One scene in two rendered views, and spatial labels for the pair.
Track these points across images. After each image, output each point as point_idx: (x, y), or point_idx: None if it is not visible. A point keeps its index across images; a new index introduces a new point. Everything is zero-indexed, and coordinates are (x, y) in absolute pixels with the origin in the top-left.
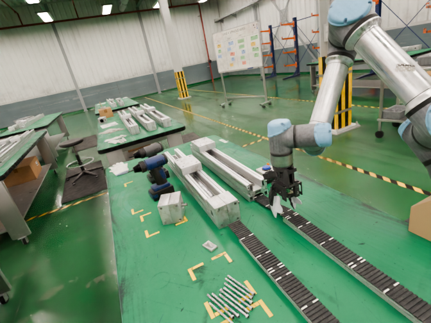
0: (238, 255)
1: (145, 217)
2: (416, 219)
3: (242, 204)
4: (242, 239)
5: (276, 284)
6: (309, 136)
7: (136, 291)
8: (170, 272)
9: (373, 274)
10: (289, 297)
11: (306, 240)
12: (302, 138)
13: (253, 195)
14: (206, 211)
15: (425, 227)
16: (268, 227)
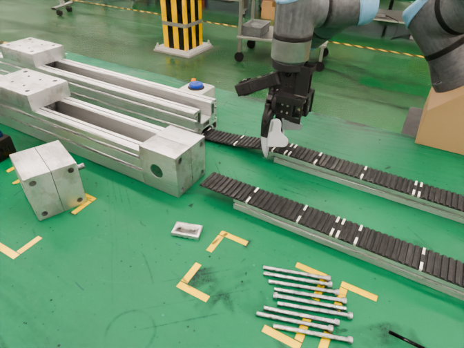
0: (250, 229)
1: None
2: (429, 126)
3: None
4: (248, 200)
5: (344, 252)
6: (353, 2)
7: None
8: (140, 306)
9: (444, 197)
10: (380, 262)
11: (325, 179)
12: (342, 6)
13: (201, 130)
14: (132, 171)
15: (439, 134)
16: (259, 174)
